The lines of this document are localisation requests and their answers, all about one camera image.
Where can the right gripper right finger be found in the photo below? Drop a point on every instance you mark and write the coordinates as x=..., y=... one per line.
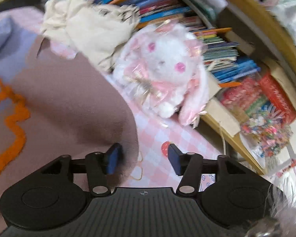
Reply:
x=189, y=166

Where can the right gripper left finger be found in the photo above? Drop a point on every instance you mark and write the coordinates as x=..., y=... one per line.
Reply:
x=99, y=165

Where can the purple and mauve knit sweater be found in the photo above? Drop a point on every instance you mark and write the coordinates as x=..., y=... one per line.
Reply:
x=51, y=106

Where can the pink checkered bed sheet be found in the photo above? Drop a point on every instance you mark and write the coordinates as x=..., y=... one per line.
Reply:
x=153, y=168

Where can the colourful sticker pack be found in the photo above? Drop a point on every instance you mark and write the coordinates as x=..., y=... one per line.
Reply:
x=269, y=130

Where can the white pink plush bunny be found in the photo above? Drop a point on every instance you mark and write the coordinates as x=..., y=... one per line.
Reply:
x=161, y=68

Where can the red book box set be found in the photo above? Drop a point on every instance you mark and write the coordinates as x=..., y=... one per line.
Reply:
x=276, y=95

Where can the cream sweatshirt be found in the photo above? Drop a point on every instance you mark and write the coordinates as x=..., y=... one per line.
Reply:
x=96, y=31

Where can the wooden bookshelf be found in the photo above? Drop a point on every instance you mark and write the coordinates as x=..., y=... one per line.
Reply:
x=261, y=32

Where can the row of colourful books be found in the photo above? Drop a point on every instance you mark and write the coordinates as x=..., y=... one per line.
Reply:
x=222, y=56

